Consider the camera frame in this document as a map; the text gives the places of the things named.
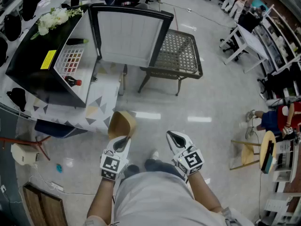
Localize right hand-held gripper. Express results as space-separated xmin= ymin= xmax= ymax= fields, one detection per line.
xmin=166 ymin=130 xmax=205 ymax=183

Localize person's dark trousers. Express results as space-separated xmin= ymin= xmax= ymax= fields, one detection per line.
xmin=122 ymin=158 xmax=186 ymax=181

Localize white flower bouquet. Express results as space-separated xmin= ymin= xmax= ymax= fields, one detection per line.
xmin=30 ymin=7 xmax=84 ymax=41

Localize white storage rack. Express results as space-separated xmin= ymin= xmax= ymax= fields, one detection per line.
xmin=253 ymin=3 xmax=301 ymax=73

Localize white power strip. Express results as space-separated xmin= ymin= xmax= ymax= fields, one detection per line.
xmin=50 ymin=181 xmax=64 ymax=192

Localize cola bottle with red label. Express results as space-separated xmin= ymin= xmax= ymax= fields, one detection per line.
xmin=63 ymin=75 xmax=82 ymax=88

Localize cream white heater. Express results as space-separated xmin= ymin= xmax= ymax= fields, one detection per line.
xmin=10 ymin=143 xmax=40 ymax=166

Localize red coat rack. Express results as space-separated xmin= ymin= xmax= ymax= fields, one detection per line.
xmin=0 ymin=135 xmax=51 ymax=161

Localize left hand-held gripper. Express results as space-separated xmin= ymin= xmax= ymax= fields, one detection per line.
xmin=100 ymin=135 xmax=132 ymax=181

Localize black mini fridge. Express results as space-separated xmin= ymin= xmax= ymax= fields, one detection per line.
xmin=5 ymin=3 xmax=174 ymax=108

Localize person's left forearm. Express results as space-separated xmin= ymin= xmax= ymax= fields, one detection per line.
xmin=86 ymin=177 xmax=118 ymax=226

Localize person's right forearm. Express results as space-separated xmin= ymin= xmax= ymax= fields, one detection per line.
xmin=187 ymin=172 xmax=224 ymax=213

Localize dark bottle with green cap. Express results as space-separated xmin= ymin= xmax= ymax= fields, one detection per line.
xmin=66 ymin=38 xmax=89 ymax=46

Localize round wooden side table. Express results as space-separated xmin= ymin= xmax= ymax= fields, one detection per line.
xmin=260 ymin=130 xmax=277 ymax=174

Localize dark teal book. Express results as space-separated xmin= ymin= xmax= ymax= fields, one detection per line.
xmin=261 ymin=140 xmax=277 ymax=174

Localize white rectangular table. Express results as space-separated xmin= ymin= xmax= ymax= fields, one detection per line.
xmin=220 ymin=24 xmax=270 ymax=74

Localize dark blue cushion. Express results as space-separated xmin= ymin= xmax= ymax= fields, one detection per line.
xmin=34 ymin=119 xmax=89 ymax=139

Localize person's white shirt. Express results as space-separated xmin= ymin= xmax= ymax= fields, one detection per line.
xmin=112 ymin=172 xmax=254 ymax=226

